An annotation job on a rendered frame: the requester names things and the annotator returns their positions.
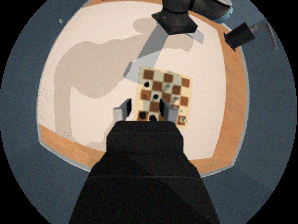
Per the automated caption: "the small chessboard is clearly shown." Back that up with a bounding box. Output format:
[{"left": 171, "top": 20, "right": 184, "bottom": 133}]
[{"left": 133, "top": 66, "right": 193, "bottom": 129}]

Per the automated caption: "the white rook chess piece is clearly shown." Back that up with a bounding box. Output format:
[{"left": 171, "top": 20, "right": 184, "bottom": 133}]
[{"left": 180, "top": 117, "right": 188, "bottom": 123}]

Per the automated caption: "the white chess queen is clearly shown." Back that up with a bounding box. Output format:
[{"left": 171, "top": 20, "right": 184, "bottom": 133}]
[{"left": 164, "top": 82, "right": 174, "bottom": 91}]

